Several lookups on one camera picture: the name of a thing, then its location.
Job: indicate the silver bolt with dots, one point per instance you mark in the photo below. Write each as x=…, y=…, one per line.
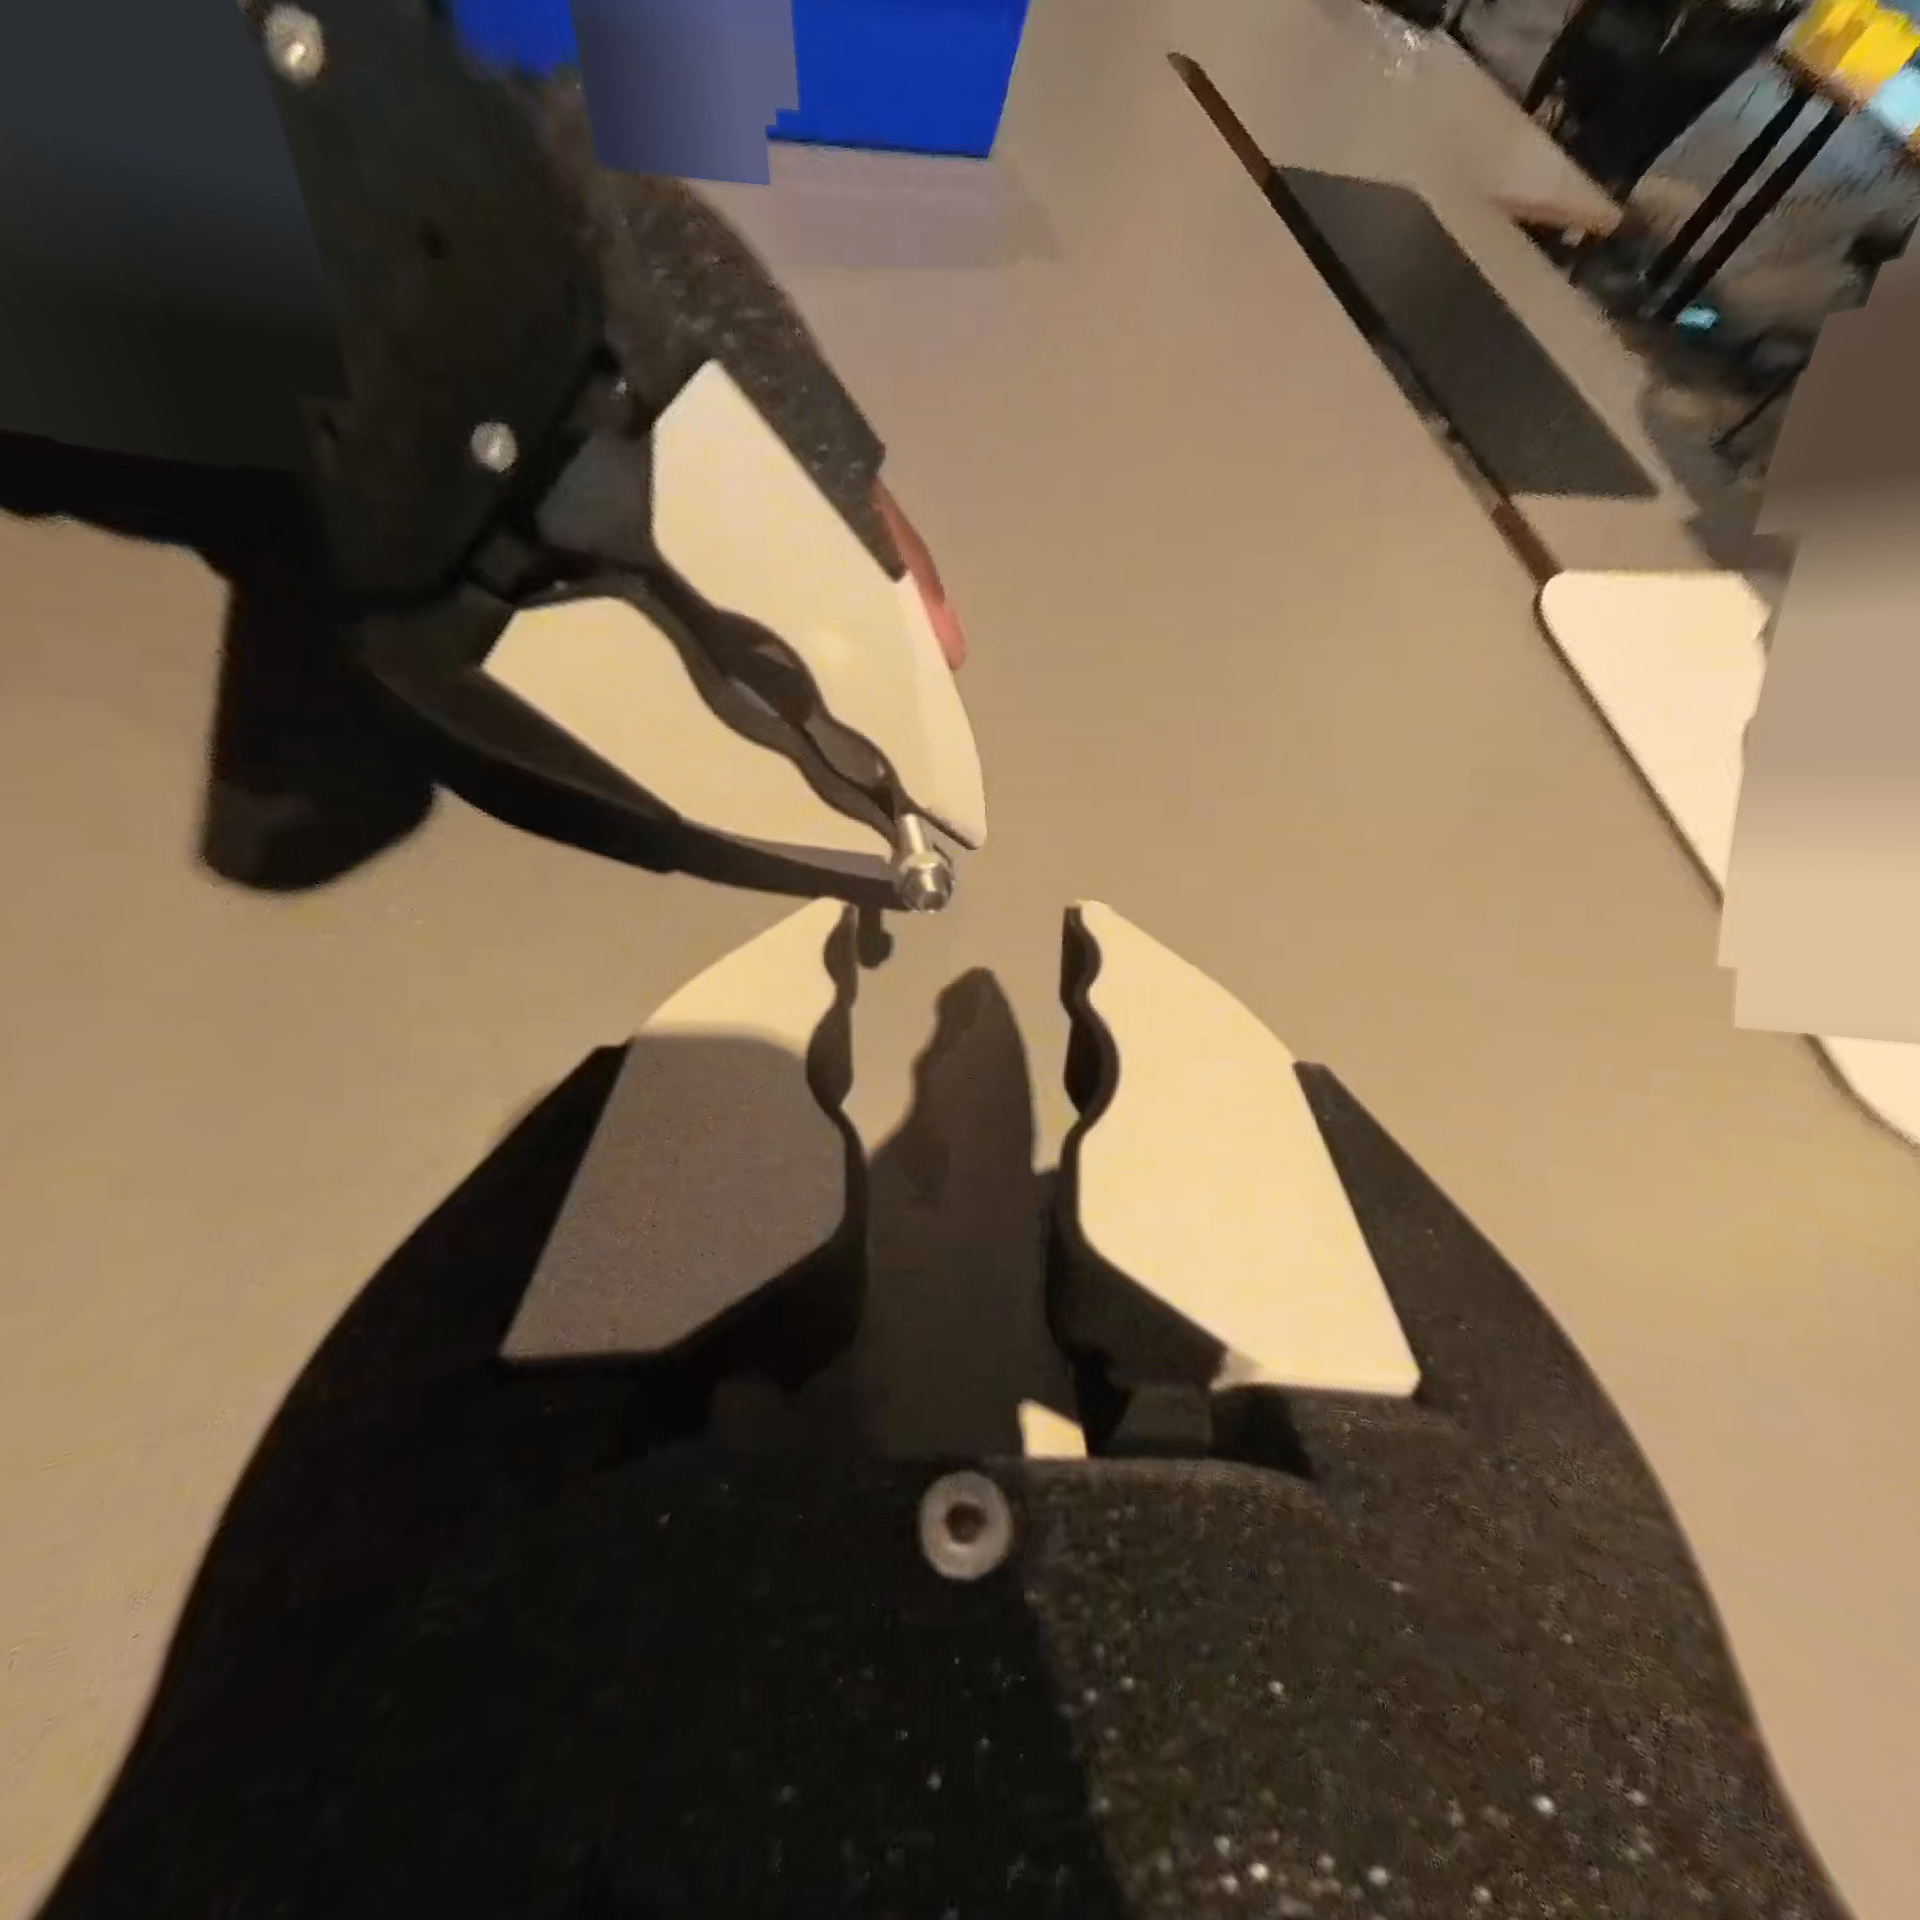
x=914, y=838

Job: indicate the person's left hand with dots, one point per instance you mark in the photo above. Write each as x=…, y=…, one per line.
x=927, y=585

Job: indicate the white base board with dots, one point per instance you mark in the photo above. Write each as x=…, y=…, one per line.
x=1651, y=676

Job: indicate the large blue storage bin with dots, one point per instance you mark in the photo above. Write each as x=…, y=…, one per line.
x=902, y=76

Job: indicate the yellow storage bin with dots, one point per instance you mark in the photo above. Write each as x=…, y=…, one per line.
x=1853, y=38

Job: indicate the black table mat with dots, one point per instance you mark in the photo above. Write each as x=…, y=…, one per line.
x=1471, y=346

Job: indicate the silver nut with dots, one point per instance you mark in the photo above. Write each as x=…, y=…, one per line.
x=932, y=886

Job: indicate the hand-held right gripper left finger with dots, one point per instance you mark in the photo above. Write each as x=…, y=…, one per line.
x=705, y=1170

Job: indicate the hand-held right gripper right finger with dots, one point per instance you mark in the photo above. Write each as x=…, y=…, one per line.
x=1215, y=1184

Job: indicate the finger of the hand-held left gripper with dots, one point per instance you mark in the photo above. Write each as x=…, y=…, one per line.
x=662, y=705
x=811, y=569

